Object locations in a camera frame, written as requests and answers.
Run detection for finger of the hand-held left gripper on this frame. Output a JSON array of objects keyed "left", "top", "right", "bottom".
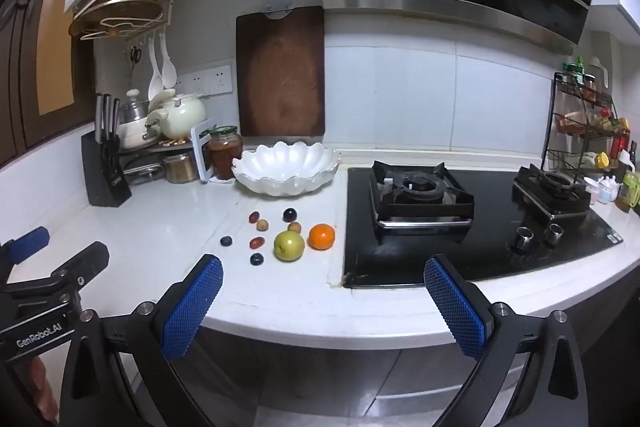
[
  {"left": 0, "top": 227, "right": 51, "bottom": 280},
  {"left": 0, "top": 241, "right": 110, "bottom": 314}
]

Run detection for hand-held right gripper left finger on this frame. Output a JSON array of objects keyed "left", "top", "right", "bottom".
[{"left": 59, "top": 253, "right": 224, "bottom": 427}]

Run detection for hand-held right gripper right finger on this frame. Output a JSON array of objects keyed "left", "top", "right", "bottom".
[{"left": 423, "top": 254, "right": 590, "bottom": 427}]

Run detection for green jujube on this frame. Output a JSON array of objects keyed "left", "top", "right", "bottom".
[{"left": 273, "top": 230, "right": 306, "bottom": 263}]

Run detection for orange tangerine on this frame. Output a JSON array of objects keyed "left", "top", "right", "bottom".
[{"left": 308, "top": 224, "right": 336, "bottom": 252}]

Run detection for white scalloped bowl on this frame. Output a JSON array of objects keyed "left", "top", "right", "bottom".
[{"left": 231, "top": 140, "right": 341, "bottom": 198}]

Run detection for person's left hand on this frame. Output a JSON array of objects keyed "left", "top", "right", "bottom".
[{"left": 20, "top": 356, "right": 59, "bottom": 424}]

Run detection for black glass gas cooktop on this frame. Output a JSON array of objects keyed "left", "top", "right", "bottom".
[{"left": 342, "top": 164, "right": 624, "bottom": 290}]

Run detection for black knife block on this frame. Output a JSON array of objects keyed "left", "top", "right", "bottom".
[{"left": 81, "top": 130, "right": 132, "bottom": 208}]

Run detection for black burner grate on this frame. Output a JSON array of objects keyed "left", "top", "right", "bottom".
[
  {"left": 511, "top": 164, "right": 592, "bottom": 221},
  {"left": 369, "top": 160, "right": 475, "bottom": 244}
]

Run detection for metal pot rack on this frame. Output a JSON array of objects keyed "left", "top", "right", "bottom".
[{"left": 119, "top": 137, "right": 202, "bottom": 186}]

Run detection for stainless steel pot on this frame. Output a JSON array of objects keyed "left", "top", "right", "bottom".
[{"left": 162, "top": 152, "right": 199, "bottom": 184}]

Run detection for white pot with steel lid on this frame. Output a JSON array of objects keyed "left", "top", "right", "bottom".
[{"left": 118, "top": 89, "right": 162, "bottom": 150}]

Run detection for glass jar of red sauce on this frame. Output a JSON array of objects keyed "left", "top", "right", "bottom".
[{"left": 208, "top": 125, "right": 244, "bottom": 181}]

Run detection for dark wooden door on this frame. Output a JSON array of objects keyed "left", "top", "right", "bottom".
[{"left": 0, "top": 0, "right": 97, "bottom": 168}]

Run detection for cream ceramic pot with lid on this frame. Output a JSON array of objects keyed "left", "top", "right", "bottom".
[{"left": 147, "top": 93, "right": 207, "bottom": 140}]

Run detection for white condiment jar set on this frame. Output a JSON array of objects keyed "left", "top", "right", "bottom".
[{"left": 584, "top": 174, "right": 621, "bottom": 204}]

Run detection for white hanging spoon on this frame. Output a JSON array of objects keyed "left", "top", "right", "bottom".
[
  {"left": 159, "top": 32, "right": 178, "bottom": 88},
  {"left": 148, "top": 34, "right": 164, "bottom": 102}
]

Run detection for green plastic cup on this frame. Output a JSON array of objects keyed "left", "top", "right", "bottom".
[{"left": 620, "top": 172, "right": 640, "bottom": 210}]

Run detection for red sauce bottle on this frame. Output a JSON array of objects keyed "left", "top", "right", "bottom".
[{"left": 611, "top": 127, "right": 630, "bottom": 168}]

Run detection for dark wooden cutting board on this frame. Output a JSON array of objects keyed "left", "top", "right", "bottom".
[{"left": 236, "top": 6, "right": 326, "bottom": 138}]

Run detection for green cap bottle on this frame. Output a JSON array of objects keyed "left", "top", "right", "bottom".
[{"left": 562, "top": 56, "right": 586, "bottom": 86}]

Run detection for clear plastic jug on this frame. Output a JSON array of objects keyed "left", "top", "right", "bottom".
[{"left": 585, "top": 57, "right": 610, "bottom": 96}]

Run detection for white plastic frame stand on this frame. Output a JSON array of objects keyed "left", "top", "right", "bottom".
[{"left": 190, "top": 118, "right": 218, "bottom": 182}]

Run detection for black wire spice rack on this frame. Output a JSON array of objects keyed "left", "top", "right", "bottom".
[{"left": 542, "top": 69, "right": 622, "bottom": 188}]

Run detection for gold wire wall rack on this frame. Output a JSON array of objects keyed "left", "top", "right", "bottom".
[{"left": 70, "top": 0, "right": 179, "bottom": 44}]

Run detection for clear wall hook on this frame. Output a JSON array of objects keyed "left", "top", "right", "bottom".
[{"left": 264, "top": 0, "right": 295, "bottom": 20}]

